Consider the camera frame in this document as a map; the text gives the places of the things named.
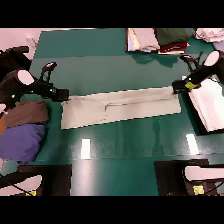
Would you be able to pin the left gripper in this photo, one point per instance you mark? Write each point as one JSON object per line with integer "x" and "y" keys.
{"x": 60, "y": 94}

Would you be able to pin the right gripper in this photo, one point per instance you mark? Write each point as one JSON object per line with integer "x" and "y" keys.
{"x": 180, "y": 87}

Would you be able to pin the white shirt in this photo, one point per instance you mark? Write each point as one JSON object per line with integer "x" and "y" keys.
{"x": 120, "y": 108}

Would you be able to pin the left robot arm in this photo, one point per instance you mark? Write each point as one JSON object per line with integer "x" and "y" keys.
{"x": 18, "y": 85}

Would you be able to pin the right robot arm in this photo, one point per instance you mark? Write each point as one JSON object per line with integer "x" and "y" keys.
{"x": 208, "y": 68}

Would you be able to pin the folded white garment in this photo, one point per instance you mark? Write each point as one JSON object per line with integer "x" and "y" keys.
{"x": 210, "y": 103}

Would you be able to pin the brown garment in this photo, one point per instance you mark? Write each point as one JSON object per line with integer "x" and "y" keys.
{"x": 28, "y": 112}

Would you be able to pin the folded red garment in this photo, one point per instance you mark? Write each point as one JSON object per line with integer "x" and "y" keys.
{"x": 173, "y": 47}

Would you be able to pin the folded green garment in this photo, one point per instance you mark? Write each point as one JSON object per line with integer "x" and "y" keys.
{"x": 171, "y": 35}

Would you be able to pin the purple garment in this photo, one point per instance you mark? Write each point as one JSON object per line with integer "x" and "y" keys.
{"x": 20, "y": 141}

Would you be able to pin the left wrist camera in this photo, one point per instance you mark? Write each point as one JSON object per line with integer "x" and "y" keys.
{"x": 48, "y": 70}

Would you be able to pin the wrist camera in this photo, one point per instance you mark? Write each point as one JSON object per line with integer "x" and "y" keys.
{"x": 48, "y": 70}
{"x": 190, "y": 61}

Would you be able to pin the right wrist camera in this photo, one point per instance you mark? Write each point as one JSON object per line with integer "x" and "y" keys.
{"x": 190, "y": 61}

